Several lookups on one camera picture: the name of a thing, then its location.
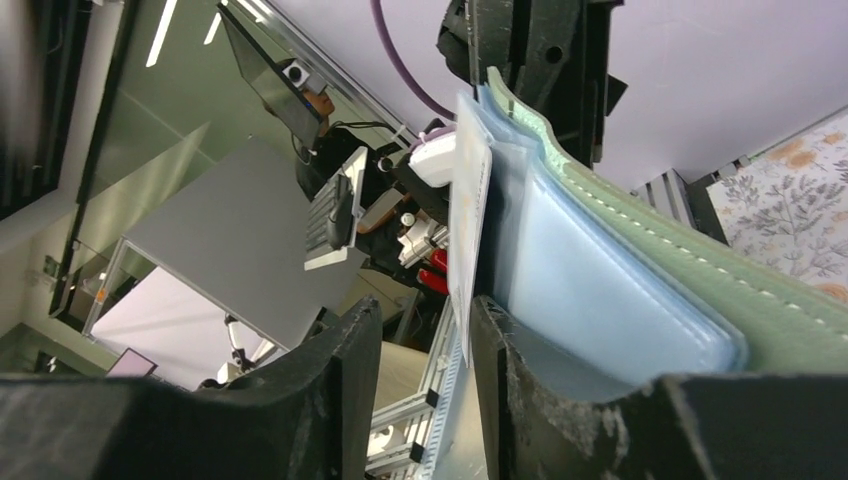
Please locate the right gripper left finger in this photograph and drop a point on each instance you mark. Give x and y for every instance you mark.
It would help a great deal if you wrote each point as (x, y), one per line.
(307, 415)

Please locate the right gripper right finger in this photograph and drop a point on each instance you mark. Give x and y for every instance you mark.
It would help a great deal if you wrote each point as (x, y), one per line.
(546, 415)

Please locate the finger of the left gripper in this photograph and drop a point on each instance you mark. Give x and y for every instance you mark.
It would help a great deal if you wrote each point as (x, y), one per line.
(477, 40)
(554, 56)

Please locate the white patterned credit card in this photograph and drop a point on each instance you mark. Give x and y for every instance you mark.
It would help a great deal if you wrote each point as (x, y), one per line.
(470, 177)

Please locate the green leather card holder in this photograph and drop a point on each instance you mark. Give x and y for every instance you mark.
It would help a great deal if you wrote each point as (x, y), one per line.
(608, 294)

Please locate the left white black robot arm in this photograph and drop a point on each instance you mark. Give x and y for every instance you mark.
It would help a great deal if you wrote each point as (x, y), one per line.
(427, 167)

